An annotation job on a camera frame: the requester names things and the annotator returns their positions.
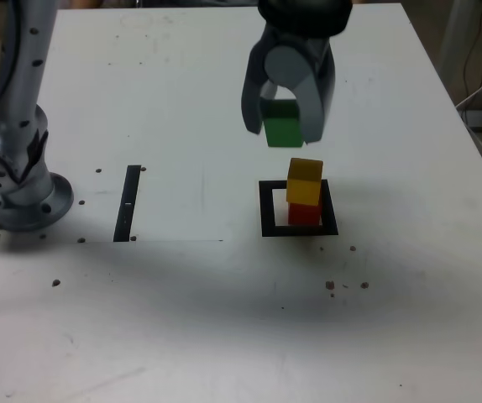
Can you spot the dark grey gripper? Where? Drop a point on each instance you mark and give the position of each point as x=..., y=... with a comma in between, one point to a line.
x=312, y=46

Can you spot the green cube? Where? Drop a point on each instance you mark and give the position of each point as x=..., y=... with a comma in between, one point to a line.
x=283, y=132

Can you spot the yellow cube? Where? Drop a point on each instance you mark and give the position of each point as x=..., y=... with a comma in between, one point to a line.
x=304, y=184

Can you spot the red cube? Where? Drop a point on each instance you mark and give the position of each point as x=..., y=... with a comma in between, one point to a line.
x=304, y=215

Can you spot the black tape square outline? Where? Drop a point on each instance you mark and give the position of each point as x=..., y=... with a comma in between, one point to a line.
x=266, y=210

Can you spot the black tape strip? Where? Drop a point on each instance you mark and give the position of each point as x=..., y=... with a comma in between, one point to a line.
x=125, y=201

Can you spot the white post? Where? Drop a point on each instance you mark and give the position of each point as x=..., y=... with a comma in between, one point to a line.
x=451, y=33

